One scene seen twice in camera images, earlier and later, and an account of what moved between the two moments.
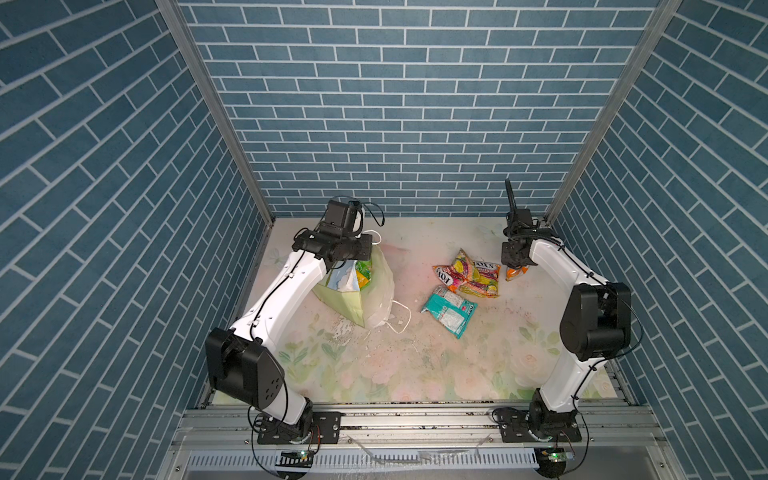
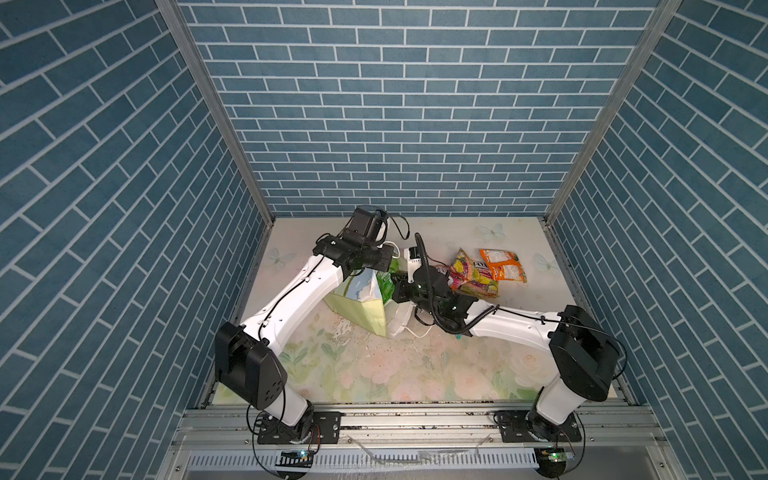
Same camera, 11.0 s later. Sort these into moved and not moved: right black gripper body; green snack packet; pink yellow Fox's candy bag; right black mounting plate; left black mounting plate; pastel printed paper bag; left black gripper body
Moved: left black gripper body; pastel printed paper bag; right black gripper body; green snack packet
Not moved: left black mounting plate; pink yellow Fox's candy bag; right black mounting plate
